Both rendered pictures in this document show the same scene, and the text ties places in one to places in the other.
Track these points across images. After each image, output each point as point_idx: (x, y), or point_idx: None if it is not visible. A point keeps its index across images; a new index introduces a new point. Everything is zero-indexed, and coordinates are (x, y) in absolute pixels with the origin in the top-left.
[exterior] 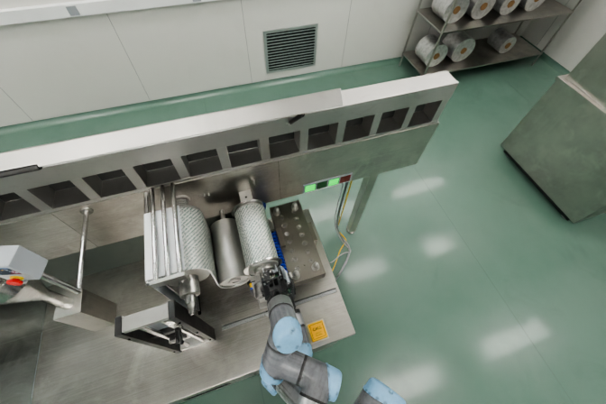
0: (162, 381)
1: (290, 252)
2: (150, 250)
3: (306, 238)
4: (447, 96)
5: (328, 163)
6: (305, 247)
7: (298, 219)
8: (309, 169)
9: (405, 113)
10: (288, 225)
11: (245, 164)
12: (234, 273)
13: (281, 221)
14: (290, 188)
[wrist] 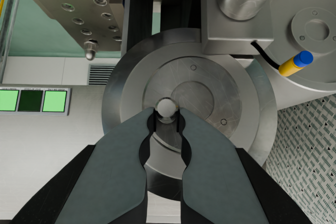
0: None
1: None
2: None
3: None
4: None
5: (12, 164)
6: None
7: (80, 30)
8: (50, 159)
9: None
10: (104, 26)
11: (161, 222)
12: (305, 94)
13: (118, 34)
14: (92, 112)
